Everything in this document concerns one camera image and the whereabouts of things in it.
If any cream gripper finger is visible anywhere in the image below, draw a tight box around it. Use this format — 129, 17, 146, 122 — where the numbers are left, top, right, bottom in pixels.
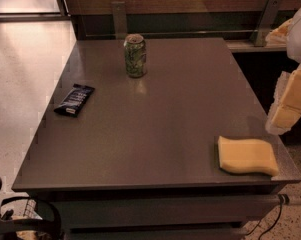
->
265, 65, 301, 135

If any yellow sponge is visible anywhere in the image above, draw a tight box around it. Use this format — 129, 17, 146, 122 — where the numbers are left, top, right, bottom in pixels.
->
218, 136, 279, 176

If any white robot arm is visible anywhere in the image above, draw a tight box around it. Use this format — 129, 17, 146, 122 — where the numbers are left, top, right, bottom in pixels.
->
265, 8, 301, 135

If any green soda can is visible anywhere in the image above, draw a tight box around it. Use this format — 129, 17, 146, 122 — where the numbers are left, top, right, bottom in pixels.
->
124, 34, 146, 78

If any grey drawer cabinet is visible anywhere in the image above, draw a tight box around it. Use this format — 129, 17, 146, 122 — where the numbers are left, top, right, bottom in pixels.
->
13, 179, 287, 240

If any dark blue snack wrapper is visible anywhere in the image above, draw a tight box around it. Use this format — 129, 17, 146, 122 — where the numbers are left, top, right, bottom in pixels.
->
54, 84, 95, 117

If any right metal bracket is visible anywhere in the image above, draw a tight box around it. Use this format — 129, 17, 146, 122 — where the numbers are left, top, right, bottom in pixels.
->
250, 0, 283, 47

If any metal bracket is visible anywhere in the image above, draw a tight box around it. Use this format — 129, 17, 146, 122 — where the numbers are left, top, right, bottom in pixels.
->
250, 0, 283, 47
111, 1, 127, 39

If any black cable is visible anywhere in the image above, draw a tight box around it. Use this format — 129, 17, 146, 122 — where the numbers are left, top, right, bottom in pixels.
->
243, 197, 284, 240

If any white cabinet handle bar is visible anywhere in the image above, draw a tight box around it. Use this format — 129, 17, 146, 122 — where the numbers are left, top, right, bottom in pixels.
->
280, 194, 301, 206

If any left metal bracket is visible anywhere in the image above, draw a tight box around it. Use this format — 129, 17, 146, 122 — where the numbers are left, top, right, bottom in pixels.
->
111, 1, 127, 39

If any black chair frame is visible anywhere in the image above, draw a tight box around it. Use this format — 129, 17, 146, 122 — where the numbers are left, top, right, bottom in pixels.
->
0, 171, 64, 240

